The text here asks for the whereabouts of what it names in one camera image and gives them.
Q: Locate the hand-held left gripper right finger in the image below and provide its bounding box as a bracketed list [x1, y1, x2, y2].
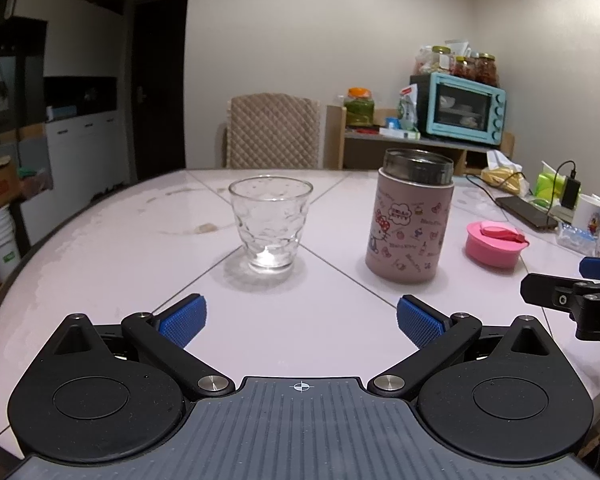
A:
[367, 295, 571, 401]

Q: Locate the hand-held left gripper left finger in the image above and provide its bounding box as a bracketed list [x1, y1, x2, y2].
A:
[34, 294, 237, 401]

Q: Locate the pink bottle cap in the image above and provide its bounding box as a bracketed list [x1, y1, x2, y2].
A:
[465, 220, 531, 271]

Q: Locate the pink cartoon print bottle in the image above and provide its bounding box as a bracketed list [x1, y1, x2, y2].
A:
[365, 148, 455, 281]

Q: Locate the clear glass cup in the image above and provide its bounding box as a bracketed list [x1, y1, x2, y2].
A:
[228, 176, 314, 275]

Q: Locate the clear plastic packet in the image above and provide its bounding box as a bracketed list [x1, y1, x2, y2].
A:
[555, 224, 597, 254]

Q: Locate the black charger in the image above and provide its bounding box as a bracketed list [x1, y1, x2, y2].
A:
[560, 177, 581, 210]

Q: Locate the black phone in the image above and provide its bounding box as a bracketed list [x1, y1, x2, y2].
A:
[495, 196, 562, 232]

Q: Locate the green box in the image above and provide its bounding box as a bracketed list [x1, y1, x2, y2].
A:
[534, 161, 574, 207]

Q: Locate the yellow tissue pack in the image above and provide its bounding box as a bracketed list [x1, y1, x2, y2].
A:
[481, 150, 531, 197]

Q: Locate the wooden shelf unit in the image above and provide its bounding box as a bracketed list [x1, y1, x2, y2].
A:
[326, 105, 516, 177]

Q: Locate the flat white box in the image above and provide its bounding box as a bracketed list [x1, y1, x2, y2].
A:
[379, 127, 421, 141]

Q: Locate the stack of white plates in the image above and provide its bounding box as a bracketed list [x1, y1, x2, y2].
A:
[0, 207, 24, 282]

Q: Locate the teal toaster oven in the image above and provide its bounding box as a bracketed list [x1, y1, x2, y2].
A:
[410, 72, 507, 142]

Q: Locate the chair with quilted beige cover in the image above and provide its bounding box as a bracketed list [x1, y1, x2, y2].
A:
[222, 93, 326, 170]

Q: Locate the green cloth bundle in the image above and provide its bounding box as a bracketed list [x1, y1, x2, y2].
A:
[17, 164, 48, 183]

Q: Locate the green and white bag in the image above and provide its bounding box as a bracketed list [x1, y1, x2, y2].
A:
[396, 85, 421, 131]

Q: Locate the green jar with orange lid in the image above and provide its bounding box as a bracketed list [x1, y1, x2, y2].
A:
[343, 87, 376, 128]

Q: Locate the red filled glass jar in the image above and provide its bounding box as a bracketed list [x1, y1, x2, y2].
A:
[475, 53, 499, 87]
[452, 56, 477, 82]

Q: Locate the grey panel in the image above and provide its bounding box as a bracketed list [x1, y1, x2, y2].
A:
[0, 134, 49, 171]

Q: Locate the dark door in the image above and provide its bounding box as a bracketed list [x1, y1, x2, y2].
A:
[129, 0, 189, 182]

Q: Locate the row of small blue boxes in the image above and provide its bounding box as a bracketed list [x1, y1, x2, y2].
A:
[46, 105, 82, 122]

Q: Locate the clear jar with gold lid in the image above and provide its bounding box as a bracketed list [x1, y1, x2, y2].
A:
[414, 45, 454, 76]

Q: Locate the white paper package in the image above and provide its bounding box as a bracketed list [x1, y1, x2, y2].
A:
[446, 38, 474, 59]

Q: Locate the white and black cabinet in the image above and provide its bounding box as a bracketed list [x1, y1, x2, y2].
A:
[0, 0, 127, 211]

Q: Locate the black cable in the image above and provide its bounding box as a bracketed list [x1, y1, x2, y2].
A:
[465, 160, 577, 211]

